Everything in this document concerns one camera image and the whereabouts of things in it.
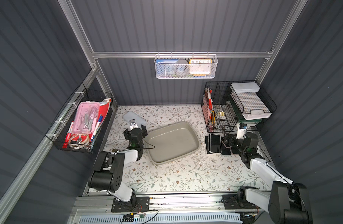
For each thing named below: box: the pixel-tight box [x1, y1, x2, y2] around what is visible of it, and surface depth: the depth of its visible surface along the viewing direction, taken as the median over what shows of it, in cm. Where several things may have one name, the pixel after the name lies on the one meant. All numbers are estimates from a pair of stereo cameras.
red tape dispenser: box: [69, 133, 90, 145], surface depth 68 cm
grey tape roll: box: [174, 59, 190, 77], surface depth 89 cm
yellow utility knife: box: [211, 110, 216, 124], surface depth 114 cm
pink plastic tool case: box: [72, 101, 101, 134], surface depth 73 cm
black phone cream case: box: [208, 133, 222, 154], surface depth 96 cm
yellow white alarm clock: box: [189, 58, 213, 75], surface depth 90 cm
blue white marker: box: [90, 113, 103, 142], surface depth 72 cm
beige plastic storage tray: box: [143, 121, 201, 165], surface depth 101 cm
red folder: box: [97, 99, 112, 124], surface depth 78 cm
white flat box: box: [230, 82, 261, 93], surface depth 104 cm
